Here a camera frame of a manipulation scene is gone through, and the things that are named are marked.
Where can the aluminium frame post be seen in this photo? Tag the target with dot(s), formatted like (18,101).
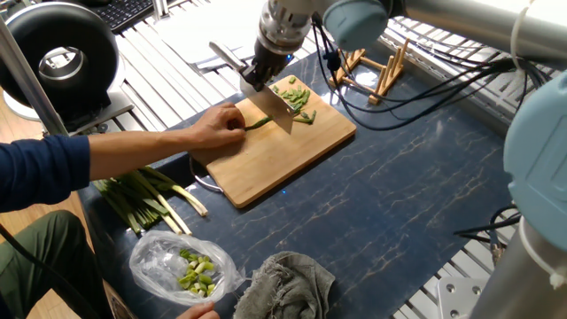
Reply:
(28,84)

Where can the steel cleaver knife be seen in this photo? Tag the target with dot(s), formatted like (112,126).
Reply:
(274,108)

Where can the dark blue shirt sleeve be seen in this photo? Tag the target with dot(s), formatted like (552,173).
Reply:
(42,173)

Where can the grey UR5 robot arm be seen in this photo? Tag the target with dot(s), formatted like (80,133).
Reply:
(531,146)

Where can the scallion stalk with white end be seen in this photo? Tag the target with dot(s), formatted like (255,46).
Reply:
(177,220)
(190,199)
(170,221)

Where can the person's left forearm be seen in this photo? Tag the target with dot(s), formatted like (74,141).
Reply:
(139,153)

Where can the grey-green cloth rag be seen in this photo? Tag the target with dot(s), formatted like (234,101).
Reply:
(288,288)

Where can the wooden peg rack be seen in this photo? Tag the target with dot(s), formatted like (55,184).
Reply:
(385,80)

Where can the person's right hand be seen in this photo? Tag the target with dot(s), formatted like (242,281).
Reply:
(199,312)

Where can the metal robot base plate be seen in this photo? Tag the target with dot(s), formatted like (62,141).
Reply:
(460,294)

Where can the green trousers leg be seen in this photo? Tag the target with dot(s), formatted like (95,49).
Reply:
(44,266)

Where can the chopped scallion pieces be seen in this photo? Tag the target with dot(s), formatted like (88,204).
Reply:
(297,97)
(199,279)

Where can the black computer keyboard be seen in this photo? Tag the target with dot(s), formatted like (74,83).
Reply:
(124,13)

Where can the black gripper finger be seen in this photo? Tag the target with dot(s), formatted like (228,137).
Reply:
(251,82)
(274,73)

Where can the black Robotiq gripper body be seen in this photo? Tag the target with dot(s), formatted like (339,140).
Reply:
(270,59)

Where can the clear plastic bag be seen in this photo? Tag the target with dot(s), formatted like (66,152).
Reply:
(155,266)

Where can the white paper sheets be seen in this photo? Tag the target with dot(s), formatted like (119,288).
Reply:
(212,31)

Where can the person's left hand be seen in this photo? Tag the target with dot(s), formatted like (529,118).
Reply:
(215,126)

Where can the long green scallion leaves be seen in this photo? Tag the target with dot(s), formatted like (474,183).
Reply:
(258,123)

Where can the wooden cutting board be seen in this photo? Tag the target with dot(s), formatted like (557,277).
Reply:
(274,155)

